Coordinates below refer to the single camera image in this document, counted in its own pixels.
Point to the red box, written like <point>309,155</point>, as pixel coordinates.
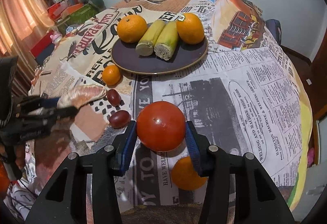
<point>42,44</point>

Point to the dark blue bag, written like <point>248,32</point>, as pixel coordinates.
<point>275,29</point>

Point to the green patterned box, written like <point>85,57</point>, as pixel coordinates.
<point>77,14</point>

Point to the red grape lower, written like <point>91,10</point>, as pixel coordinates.
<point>120,119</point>

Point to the large orange with sticker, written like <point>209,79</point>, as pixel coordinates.
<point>190,28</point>

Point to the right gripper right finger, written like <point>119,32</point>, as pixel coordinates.
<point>258,199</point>

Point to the pink grapefruit slice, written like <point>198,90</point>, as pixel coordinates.
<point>81,95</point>

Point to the small mandarin near gripper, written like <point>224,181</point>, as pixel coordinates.
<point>185,177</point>

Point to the printed newspaper pattern blanket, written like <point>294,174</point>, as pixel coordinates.
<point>244,95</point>

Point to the small mandarin near plate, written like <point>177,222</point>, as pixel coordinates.
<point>111,75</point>

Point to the red tomato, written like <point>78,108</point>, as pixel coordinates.
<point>161,126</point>

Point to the large orange left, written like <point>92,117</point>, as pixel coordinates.
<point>131,28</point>

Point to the red grape upper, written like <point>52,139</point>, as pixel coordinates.
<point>113,97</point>

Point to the yellow corn cob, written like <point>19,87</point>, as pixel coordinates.
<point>150,37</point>
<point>167,42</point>

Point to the brown wooden door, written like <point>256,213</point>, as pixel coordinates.
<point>317,90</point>

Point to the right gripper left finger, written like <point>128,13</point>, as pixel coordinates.
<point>63,199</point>

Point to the dark round plate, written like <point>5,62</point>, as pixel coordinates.
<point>126,58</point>

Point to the pink curtain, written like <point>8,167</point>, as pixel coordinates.
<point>23,24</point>

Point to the red grape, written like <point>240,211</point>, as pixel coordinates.
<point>113,97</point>
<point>120,119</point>

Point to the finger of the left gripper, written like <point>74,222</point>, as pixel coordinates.
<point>38,109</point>

